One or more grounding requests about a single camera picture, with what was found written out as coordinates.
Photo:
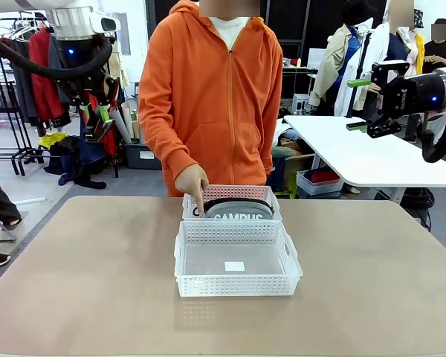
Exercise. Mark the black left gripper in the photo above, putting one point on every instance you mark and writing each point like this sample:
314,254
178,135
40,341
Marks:
76,56

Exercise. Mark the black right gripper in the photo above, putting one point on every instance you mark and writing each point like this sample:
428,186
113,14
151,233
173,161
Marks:
416,94

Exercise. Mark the grey campus pencil case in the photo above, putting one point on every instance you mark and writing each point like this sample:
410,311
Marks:
238,210

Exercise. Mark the person's right forearm orange sleeve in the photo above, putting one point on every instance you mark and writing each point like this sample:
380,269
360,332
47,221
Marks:
167,141

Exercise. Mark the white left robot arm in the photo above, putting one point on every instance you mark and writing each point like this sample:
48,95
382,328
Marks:
72,20

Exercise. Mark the person's right hand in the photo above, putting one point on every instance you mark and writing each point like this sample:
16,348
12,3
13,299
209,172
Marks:
191,178

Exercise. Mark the cardboard paper rolls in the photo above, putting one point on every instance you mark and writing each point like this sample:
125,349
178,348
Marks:
128,122

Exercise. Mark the white coat mannequin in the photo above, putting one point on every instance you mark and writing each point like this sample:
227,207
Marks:
384,44

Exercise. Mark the yellow garment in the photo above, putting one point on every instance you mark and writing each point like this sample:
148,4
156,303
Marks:
52,139

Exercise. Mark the yellow shirt mannequin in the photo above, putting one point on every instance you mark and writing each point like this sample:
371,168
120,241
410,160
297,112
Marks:
418,48

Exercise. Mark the white work table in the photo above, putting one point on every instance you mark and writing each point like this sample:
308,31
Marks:
375,156

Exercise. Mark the dark clothing pile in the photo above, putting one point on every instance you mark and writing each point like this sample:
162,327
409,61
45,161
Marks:
78,163

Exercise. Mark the beige coat mannequin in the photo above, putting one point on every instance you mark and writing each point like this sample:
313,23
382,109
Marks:
334,63

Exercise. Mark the red hanging garment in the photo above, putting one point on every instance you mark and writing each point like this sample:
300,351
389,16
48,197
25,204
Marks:
41,85

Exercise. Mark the grey storage bin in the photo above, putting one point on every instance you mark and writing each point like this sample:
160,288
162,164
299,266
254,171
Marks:
143,156

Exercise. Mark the person in black shirt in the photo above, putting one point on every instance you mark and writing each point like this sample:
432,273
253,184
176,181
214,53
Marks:
444,52

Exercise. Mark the black clothes rack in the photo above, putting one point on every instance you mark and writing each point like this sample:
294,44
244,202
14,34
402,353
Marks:
11,122

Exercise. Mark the storage bin with red cloth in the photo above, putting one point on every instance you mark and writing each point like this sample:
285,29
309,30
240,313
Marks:
319,178

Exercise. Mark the person in orange hoodie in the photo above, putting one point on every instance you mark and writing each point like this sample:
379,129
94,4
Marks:
215,93

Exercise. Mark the clear plastic bin far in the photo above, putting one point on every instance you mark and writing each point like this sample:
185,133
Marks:
238,191

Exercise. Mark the clear plastic bin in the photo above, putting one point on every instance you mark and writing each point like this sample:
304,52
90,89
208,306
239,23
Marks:
238,191
238,286

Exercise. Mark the white square sticker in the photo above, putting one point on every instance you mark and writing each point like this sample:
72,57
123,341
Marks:
234,266

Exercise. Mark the clear plastic bin near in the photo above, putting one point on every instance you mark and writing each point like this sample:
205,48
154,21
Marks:
238,286

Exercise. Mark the green frame chair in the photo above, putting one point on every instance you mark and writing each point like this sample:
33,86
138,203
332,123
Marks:
291,186

